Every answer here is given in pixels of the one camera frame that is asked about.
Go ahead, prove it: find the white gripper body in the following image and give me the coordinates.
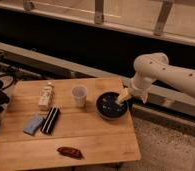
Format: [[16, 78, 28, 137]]
[[129, 77, 151, 98]]

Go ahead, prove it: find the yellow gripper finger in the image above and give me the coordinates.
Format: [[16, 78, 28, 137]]
[[141, 95, 147, 103], [117, 88, 131, 104]]

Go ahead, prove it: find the dark ceramic bowl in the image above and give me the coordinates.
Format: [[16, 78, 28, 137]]
[[96, 92, 128, 120]]

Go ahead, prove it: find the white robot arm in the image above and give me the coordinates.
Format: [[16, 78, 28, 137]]
[[117, 53, 195, 103]]

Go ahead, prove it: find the translucent plastic cup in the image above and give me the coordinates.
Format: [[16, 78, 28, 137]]
[[71, 85, 87, 107]]

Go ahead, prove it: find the black striped box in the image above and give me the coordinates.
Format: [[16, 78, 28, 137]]
[[41, 107, 60, 135]]

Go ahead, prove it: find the small white bottle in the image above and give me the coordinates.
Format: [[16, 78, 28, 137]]
[[38, 82, 54, 110]]

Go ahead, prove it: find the blue sponge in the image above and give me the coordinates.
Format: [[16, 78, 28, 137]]
[[23, 115, 44, 136]]

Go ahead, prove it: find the metal railing frame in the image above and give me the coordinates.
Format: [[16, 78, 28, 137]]
[[0, 0, 195, 46]]

